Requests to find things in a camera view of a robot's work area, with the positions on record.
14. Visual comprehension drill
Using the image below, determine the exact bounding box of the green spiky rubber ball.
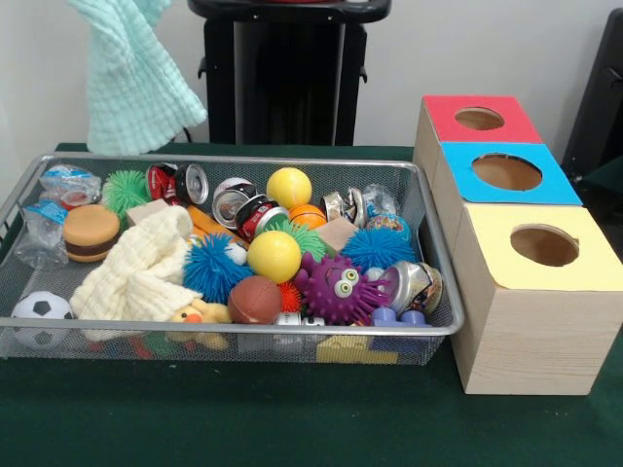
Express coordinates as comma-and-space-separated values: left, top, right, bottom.
276, 221, 332, 257

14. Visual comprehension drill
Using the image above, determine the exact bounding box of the crushed red soda can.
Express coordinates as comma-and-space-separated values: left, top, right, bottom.
147, 162, 179, 205

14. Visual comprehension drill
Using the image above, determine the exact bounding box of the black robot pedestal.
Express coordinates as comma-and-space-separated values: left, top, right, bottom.
187, 0, 393, 146

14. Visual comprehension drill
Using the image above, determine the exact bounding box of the cream waffle cloth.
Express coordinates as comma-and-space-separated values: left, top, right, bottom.
70, 204, 203, 322

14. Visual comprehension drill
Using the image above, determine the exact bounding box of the purple spiky monster toy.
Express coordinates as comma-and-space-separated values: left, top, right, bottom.
294, 252, 393, 326

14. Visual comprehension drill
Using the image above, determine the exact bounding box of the yellow smiley ball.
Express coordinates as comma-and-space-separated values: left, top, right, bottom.
246, 230, 303, 285

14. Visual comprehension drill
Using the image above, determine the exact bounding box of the shallow mesh bin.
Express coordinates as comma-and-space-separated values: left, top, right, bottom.
0, 151, 466, 367

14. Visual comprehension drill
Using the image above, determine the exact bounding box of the dark green table cloth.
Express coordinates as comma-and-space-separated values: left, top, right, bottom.
0, 141, 623, 467

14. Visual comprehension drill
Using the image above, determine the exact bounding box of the blue spiky rubber ball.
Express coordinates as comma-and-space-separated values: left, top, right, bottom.
184, 233, 254, 304
342, 227, 416, 274

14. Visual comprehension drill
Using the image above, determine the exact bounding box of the plain yellow ball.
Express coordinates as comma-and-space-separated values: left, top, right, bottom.
266, 167, 313, 210

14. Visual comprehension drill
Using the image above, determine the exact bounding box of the mint green cloth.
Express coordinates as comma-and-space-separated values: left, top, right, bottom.
65, 0, 209, 157

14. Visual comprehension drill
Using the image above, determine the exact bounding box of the black stand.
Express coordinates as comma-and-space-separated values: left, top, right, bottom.
562, 7, 623, 184

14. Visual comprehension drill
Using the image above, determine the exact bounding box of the dark green side-table cloth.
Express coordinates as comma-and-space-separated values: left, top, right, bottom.
583, 160, 623, 205

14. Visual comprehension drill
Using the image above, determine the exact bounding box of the brown toy football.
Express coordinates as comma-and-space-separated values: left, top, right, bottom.
227, 275, 283, 326

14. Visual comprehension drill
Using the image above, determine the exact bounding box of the black and white soccer ball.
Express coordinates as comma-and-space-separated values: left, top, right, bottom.
12, 290, 75, 349

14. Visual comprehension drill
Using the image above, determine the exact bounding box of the toy hamburger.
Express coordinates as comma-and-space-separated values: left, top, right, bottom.
61, 203, 122, 264

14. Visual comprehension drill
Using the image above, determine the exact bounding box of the wooden box with three holes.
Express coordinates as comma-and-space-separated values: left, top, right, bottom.
412, 94, 623, 396

